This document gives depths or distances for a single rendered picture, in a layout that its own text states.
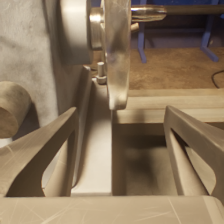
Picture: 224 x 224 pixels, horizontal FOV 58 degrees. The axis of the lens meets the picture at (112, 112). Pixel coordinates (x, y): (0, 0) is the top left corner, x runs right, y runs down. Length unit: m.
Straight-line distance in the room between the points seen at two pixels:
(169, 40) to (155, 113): 3.06
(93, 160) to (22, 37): 0.18
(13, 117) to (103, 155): 0.15
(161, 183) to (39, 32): 0.44
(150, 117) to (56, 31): 0.36
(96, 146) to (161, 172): 0.28
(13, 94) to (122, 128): 0.35
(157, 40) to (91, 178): 3.32
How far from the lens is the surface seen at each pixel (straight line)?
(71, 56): 0.28
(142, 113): 0.54
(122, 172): 0.56
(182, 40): 3.63
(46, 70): 0.24
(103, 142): 0.33
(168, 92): 0.67
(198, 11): 3.05
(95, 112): 0.39
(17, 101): 0.22
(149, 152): 0.60
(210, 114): 0.59
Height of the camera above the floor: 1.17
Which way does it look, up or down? 37 degrees down
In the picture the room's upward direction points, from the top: 1 degrees counter-clockwise
